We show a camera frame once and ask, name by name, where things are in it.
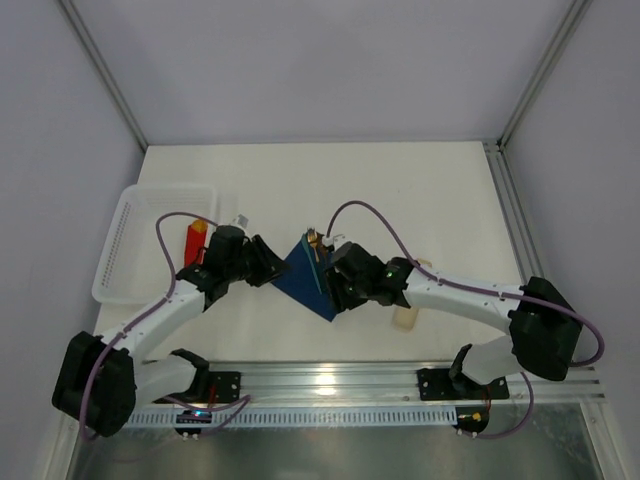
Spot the blue paper napkin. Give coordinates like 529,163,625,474
273,239,337,322

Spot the teal plastic knife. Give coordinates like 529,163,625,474
301,232,326,293

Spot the gold fork green handle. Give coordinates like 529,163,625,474
306,227,325,264

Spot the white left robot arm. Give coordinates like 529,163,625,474
51,225,289,437

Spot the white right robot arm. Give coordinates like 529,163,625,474
325,241,582,399

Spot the red bottle orange cap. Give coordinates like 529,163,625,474
184,219,208,267

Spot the beige cutlery tray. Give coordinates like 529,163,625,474
391,257,433,332

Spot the white plastic basket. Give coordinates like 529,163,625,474
92,183,218,305

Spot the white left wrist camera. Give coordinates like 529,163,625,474
231,214,249,230

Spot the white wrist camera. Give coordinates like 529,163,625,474
322,234,347,251
231,214,249,230

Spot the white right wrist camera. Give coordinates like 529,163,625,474
322,234,347,251

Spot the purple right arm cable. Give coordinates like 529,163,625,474
325,200,606,439

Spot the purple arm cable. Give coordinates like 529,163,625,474
325,200,606,439
79,211,254,442

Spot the aluminium table edge rail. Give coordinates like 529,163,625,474
210,361,606,408

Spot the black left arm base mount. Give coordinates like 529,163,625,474
186,370,242,404

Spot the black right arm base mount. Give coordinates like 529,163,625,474
416,368,510,401

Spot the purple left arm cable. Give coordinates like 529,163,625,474
79,211,254,442

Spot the white slotted cable duct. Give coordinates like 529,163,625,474
125,405,458,429

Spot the aluminium side rail right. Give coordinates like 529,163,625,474
482,139,574,361

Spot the aluminium frame post left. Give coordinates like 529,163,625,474
55,0,149,153

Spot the aluminium frame post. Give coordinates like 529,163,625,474
497,0,592,151
55,0,149,153

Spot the aluminium frame post right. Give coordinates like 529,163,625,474
497,0,592,151

